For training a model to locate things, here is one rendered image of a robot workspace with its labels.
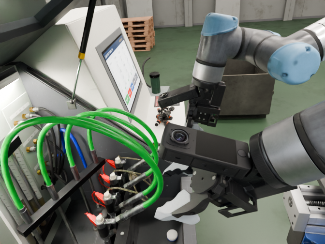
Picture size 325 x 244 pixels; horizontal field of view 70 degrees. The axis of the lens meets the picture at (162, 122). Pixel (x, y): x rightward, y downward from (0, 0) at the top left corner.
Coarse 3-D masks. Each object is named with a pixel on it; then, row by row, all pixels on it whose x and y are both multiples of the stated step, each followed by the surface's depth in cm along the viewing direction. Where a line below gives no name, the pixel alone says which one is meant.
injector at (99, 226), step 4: (96, 220) 63; (104, 220) 62; (96, 224) 62; (100, 224) 62; (100, 228) 62; (104, 228) 63; (100, 232) 63; (104, 232) 64; (108, 232) 65; (112, 232) 64; (116, 232) 65; (100, 236) 65; (104, 236) 64; (108, 236) 65; (104, 240) 66; (108, 240) 66
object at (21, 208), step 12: (36, 120) 46; (48, 120) 46; (60, 120) 46; (72, 120) 46; (12, 132) 48; (108, 132) 47; (132, 144) 48; (0, 156) 52; (144, 156) 50; (156, 168) 51; (12, 192) 57; (156, 192) 55; (144, 204) 58
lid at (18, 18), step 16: (0, 0) 36; (16, 0) 41; (32, 0) 46; (48, 0) 53; (64, 0) 61; (80, 0) 68; (0, 16) 42; (16, 16) 48; (32, 16) 56; (48, 16) 64; (0, 32) 50; (16, 32) 55; (32, 32) 61; (0, 48) 53; (16, 48) 64; (0, 64) 68
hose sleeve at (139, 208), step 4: (140, 204) 58; (132, 208) 60; (136, 208) 59; (140, 208) 58; (144, 208) 58; (124, 212) 61; (128, 212) 60; (132, 212) 59; (136, 212) 59; (120, 216) 61; (124, 216) 60; (128, 216) 60; (124, 220) 61
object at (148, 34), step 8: (152, 16) 681; (128, 24) 640; (136, 24) 661; (144, 24) 635; (152, 24) 689; (128, 32) 652; (136, 32) 704; (144, 32) 643; (152, 32) 686; (136, 40) 662; (144, 40) 656; (152, 40) 689; (136, 48) 701
